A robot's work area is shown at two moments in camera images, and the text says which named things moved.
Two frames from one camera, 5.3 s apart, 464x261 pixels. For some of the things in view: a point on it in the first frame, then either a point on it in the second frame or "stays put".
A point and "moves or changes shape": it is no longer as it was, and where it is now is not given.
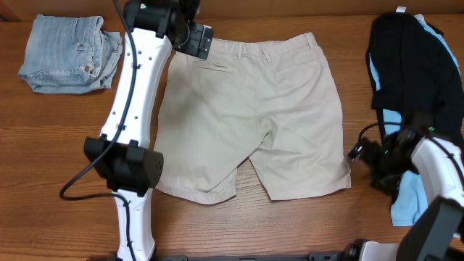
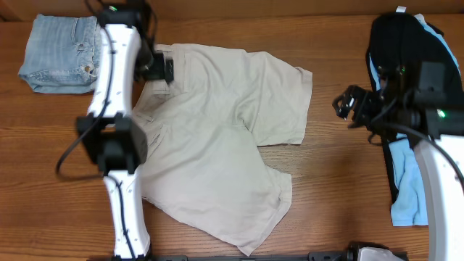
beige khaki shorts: [272, 98] moves or changes shape
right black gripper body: [387, 170] → [367, 109]
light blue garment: [411, 201] stays put
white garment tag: [400, 9] stays put
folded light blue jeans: [70, 55] stays put
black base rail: [315, 256] stays put
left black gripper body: [193, 46] → [157, 68]
